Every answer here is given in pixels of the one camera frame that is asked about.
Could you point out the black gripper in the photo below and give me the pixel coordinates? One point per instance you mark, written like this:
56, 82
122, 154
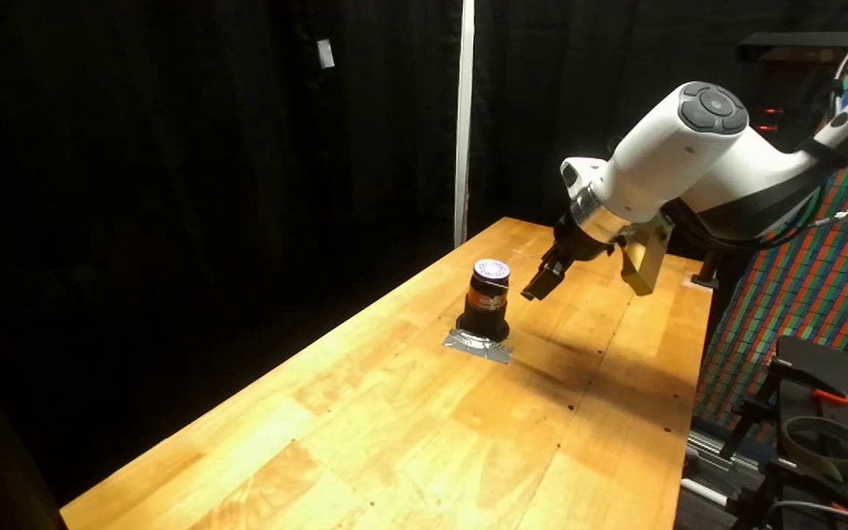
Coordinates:
579, 242

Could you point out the dark upside-down cup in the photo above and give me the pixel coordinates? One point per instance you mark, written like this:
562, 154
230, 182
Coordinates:
486, 296

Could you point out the silver tape patch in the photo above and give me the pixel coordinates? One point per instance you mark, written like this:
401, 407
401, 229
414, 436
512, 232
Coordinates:
484, 349

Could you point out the white vertical pole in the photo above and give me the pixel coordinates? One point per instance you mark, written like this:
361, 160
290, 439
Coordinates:
464, 120

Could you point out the colourful striped panel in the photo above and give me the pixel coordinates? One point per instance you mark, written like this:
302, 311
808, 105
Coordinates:
826, 283

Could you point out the black side cart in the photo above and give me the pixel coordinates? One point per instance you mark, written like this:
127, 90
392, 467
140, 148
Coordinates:
839, 373

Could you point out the tape roll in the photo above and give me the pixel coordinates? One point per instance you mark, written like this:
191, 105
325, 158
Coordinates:
805, 455

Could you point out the small white tag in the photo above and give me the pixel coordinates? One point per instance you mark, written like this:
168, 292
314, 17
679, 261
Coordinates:
325, 55

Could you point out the tan wrist camera box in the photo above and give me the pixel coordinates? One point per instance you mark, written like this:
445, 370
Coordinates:
646, 254

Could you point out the aluminium rail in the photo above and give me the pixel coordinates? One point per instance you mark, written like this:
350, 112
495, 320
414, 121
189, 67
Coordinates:
707, 461

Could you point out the black camera stand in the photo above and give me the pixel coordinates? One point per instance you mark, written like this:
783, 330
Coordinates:
795, 43

